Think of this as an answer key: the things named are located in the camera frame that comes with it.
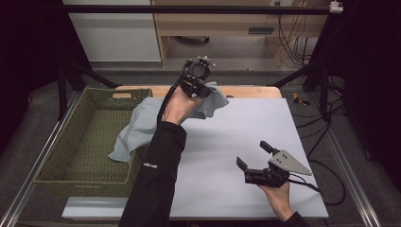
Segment left hand-held gripper black cable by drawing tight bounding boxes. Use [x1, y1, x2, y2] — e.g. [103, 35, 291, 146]
[156, 59, 194, 126]

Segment white cabinet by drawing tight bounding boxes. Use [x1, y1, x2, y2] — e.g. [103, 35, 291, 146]
[61, 0, 163, 63]

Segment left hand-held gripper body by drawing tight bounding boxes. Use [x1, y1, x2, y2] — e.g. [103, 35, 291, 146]
[181, 55, 217, 87]

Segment black horizontal frame bar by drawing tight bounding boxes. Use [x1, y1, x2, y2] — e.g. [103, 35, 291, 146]
[61, 4, 332, 16]

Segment small white device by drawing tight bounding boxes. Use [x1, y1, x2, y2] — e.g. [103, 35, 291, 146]
[328, 1, 344, 14]

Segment light blue cloth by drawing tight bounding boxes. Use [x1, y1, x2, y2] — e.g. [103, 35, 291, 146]
[108, 80, 230, 165]

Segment black floor cables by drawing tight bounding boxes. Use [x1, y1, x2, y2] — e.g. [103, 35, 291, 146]
[291, 75, 349, 159]

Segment person's right hand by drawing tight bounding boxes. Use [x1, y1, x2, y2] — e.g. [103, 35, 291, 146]
[257, 181, 295, 222]

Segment person's left hand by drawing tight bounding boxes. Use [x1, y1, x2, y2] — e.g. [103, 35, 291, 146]
[161, 85, 204, 127]

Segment black curtain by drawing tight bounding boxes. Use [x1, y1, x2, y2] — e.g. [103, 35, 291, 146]
[310, 0, 401, 190]
[0, 0, 93, 155]

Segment green woven basket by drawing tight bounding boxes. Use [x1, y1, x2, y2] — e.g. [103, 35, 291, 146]
[32, 87, 154, 199]

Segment metal rail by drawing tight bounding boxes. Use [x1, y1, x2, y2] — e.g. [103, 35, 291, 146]
[0, 90, 83, 227]
[308, 94, 383, 227]

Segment black metal stand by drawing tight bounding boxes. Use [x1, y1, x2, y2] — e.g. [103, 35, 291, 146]
[56, 60, 123, 121]
[267, 61, 333, 123]

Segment hand-held gripper black cable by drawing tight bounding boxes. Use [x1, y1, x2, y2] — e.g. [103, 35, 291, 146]
[156, 59, 194, 126]
[287, 158, 347, 207]

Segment bundle of hanging cables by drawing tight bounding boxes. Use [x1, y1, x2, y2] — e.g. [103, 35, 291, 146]
[276, 13, 312, 68]

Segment yellow and black tape piece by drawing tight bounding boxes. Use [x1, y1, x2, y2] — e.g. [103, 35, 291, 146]
[292, 92, 311, 107]

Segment grey power strip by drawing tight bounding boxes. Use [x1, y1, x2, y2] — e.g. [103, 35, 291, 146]
[248, 26, 275, 36]

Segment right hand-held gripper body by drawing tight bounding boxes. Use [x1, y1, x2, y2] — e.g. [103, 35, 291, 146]
[243, 148, 313, 189]

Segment wooden desk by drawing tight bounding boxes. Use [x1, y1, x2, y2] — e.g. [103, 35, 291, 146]
[150, 0, 333, 68]

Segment right hand-held gripper black cable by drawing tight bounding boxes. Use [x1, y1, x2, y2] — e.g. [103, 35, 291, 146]
[287, 158, 347, 207]

